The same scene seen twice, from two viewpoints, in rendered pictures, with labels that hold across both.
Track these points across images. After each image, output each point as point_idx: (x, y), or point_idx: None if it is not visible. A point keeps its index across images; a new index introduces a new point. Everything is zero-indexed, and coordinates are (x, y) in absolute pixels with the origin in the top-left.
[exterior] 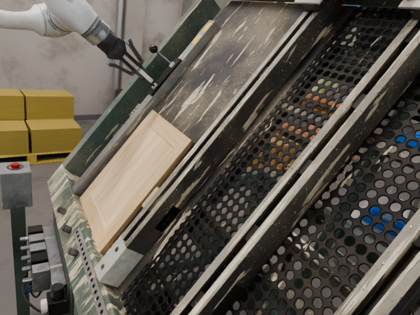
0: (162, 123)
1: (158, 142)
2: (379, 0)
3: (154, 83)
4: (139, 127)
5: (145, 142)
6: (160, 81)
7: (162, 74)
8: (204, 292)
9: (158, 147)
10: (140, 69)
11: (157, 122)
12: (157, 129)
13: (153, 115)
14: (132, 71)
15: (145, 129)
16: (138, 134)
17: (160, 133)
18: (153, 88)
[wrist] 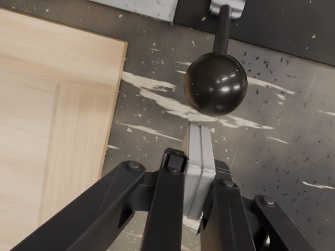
0: (83, 169)
1: (25, 196)
2: None
3: (238, 10)
4: (30, 37)
5: (0, 136)
6: (257, 33)
7: (306, 6)
8: None
9: (11, 210)
10: (194, 219)
11: (79, 139)
12: (58, 157)
13: (97, 83)
14: (142, 206)
15: (40, 83)
16: (7, 58)
17: (50, 186)
18: (210, 13)
